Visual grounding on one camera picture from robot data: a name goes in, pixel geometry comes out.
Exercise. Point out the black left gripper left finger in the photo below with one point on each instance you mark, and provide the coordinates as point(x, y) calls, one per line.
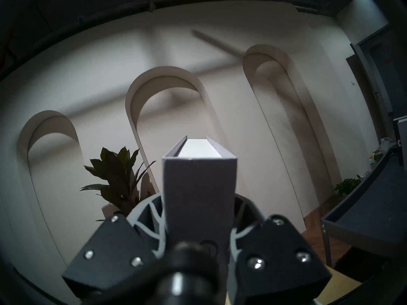
point(111, 253)

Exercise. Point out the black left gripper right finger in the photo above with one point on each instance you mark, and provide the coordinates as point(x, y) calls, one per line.
point(279, 260)

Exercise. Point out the grey Discontent book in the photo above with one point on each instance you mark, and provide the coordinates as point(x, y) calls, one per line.
point(198, 186)

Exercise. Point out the black Century book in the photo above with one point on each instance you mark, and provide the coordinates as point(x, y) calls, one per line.
point(398, 142)

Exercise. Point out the black metal shelf cart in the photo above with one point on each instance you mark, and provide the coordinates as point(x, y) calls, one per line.
point(372, 212)

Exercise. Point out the tall green potted plant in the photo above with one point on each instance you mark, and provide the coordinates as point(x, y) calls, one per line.
point(117, 174)

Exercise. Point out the small green floor plant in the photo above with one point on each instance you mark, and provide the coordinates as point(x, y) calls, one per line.
point(348, 185)

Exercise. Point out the dark door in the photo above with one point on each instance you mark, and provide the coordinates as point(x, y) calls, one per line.
point(378, 72)

